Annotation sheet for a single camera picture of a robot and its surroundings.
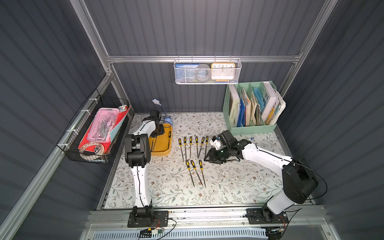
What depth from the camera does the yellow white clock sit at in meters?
0.90

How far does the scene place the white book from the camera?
3.13 feet

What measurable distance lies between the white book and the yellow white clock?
275 millimetres

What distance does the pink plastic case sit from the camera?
27.3 inches

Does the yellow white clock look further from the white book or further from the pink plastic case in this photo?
the pink plastic case

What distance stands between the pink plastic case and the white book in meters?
0.89
